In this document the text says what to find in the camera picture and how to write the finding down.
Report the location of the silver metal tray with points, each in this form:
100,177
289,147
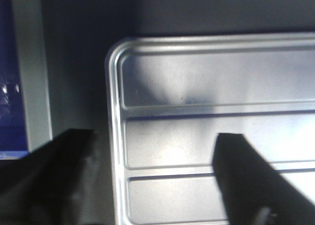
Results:
168,99

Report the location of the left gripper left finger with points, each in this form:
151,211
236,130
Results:
51,185

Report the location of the grey shelf upright post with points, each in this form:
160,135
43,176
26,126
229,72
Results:
29,33

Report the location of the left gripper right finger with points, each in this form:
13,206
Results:
253,192

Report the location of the large blue bin on shelf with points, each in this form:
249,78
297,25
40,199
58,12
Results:
13,135

